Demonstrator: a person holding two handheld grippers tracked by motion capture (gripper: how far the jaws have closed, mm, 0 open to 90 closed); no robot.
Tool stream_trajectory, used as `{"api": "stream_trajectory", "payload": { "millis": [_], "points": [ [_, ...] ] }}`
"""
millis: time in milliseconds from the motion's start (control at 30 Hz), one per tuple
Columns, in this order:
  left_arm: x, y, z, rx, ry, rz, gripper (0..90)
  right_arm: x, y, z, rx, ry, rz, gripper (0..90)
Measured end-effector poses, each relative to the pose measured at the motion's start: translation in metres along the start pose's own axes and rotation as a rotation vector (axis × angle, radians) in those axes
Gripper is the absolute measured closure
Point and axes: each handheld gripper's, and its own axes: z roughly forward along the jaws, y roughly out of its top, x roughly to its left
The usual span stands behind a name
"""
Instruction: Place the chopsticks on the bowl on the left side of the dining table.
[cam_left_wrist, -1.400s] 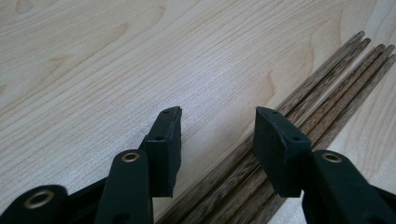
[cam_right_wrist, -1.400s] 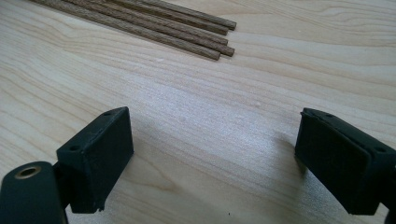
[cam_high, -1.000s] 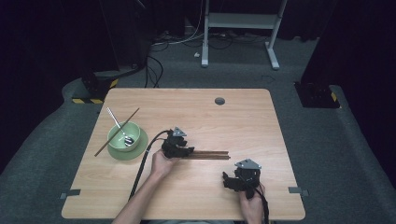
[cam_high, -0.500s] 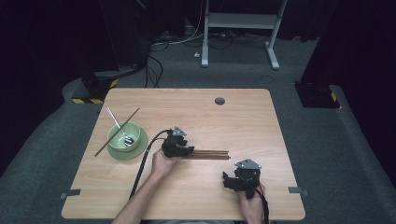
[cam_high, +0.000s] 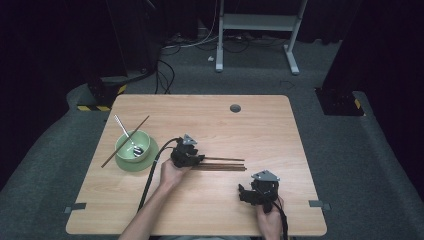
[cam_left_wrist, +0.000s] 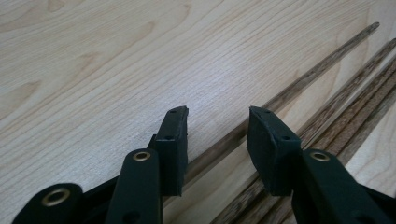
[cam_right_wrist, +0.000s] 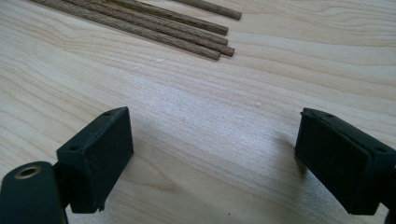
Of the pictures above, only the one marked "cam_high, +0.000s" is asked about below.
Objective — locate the white metal stand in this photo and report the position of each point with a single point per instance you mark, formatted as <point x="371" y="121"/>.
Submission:
<point x="258" y="22"/>

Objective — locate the white plug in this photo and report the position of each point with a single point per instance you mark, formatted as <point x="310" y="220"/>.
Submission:
<point x="210" y="58"/>

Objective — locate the black stand base yellow mark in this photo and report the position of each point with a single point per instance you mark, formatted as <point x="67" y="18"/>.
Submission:
<point x="336" y="103"/>

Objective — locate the black stand base striped edge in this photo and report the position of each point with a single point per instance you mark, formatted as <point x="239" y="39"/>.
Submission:
<point x="100" y="91"/>

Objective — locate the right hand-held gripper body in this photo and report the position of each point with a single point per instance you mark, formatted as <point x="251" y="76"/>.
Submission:
<point x="266" y="188"/>

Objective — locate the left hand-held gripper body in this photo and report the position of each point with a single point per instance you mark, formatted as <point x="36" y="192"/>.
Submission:
<point x="182" y="155"/>

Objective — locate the person's left hand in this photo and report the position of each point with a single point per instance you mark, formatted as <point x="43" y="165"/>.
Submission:
<point x="170" y="176"/>

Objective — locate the person's right hand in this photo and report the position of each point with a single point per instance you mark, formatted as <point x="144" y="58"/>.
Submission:
<point x="271" y="220"/>

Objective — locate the grey tape strip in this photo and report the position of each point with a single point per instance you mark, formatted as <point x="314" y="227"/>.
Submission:
<point x="318" y="203"/>
<point x="76" y="207"/>

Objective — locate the metal spoon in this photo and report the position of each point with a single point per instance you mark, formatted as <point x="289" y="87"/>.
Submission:
<point x="120" y="125"/>

